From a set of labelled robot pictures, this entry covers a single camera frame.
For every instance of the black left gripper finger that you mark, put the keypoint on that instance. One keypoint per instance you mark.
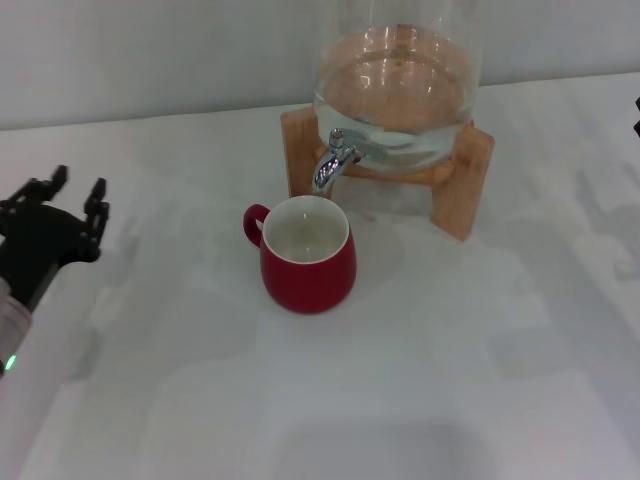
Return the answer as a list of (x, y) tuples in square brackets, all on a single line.
[(55, 187), (96, 210)]

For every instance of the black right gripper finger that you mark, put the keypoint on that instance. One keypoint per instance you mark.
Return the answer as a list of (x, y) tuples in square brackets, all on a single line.
[(638, 127)]

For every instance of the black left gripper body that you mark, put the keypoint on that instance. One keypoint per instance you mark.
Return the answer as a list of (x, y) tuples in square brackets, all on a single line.
[(40, 240)]

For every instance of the red ceramic cup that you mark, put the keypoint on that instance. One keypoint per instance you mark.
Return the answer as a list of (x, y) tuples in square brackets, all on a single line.
[(310, 285)]

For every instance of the chrome faucet tap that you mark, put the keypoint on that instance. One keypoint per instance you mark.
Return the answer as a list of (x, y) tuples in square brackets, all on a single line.
[(327, 167)]

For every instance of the wooden dispenser stand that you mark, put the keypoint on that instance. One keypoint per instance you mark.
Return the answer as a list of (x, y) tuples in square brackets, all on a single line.
[(457, 200)]

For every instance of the glass water dispenser jar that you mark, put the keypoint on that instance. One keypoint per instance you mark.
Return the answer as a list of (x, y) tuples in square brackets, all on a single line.
[(400, 75)]

